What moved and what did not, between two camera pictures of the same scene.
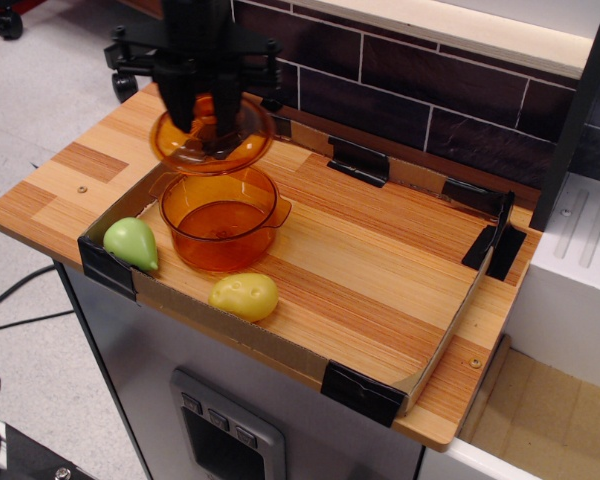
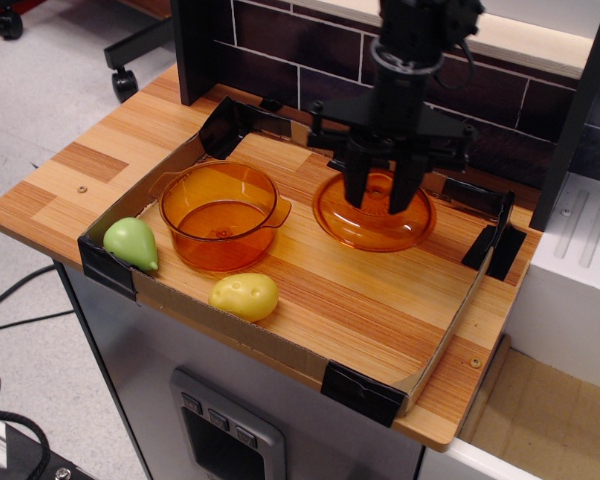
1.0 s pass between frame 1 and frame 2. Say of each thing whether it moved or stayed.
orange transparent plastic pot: stayed
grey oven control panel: stayed
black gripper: moved
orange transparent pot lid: moved
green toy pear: stayed
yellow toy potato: stayed
